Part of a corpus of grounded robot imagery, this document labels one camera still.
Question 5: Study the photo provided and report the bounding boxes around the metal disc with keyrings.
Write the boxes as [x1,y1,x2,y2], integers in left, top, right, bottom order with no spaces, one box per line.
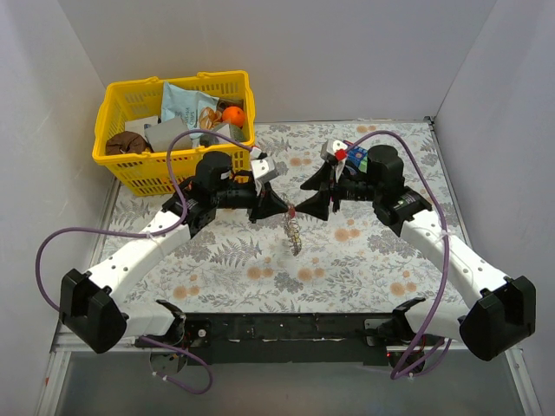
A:
[284,212,302,257]

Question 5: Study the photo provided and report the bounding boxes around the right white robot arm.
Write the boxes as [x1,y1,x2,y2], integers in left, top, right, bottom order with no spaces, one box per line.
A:
[296,140,536,361]

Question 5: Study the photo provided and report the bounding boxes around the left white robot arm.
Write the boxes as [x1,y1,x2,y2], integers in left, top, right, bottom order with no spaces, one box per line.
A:
[59,149,288,354]

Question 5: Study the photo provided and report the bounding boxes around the blue green sponge pack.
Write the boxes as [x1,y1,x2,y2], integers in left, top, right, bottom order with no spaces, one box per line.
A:
[347,146,368,173]

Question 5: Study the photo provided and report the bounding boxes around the floral table mat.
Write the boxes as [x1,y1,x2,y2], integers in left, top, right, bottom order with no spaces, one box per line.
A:
[86,121,487,314]

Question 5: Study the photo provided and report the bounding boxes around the orange fruit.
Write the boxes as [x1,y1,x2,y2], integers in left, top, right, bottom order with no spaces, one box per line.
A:
[222,106,246,128]

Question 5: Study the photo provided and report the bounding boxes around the light blue chips bag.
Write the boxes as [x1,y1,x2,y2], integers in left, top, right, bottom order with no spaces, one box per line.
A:
[160,81,222,130]

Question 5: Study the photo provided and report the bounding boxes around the yellow plastic basket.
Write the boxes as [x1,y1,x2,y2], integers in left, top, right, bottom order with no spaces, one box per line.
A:
[92,70,256,197]

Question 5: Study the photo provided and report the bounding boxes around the grey paper cup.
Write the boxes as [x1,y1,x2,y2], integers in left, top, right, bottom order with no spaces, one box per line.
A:
[145,117,186,153]

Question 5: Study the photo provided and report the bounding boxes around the white box in basket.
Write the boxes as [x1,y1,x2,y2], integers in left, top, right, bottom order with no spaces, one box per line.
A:
[124,115,159,135]

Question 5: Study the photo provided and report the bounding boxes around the brown round pastry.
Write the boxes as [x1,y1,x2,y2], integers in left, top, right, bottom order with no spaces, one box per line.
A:
[105,131,148,156]

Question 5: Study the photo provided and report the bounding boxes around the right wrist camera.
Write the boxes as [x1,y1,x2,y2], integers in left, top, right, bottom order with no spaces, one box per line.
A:
[320,140,348,166]

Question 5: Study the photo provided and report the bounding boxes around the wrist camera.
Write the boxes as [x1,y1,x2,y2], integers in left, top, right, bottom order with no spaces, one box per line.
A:
[320,140,348,166]
[251,157,278,184]

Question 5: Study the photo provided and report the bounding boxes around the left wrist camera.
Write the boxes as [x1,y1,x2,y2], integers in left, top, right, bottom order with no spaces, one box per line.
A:
[251,157,278,184]

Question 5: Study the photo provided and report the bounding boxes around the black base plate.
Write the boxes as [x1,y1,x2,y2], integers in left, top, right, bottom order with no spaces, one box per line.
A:
[134,311,447,367]

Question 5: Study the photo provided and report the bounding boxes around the aluminium frame rail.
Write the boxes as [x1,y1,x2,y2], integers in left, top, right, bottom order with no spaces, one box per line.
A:
[62,314,523,361]

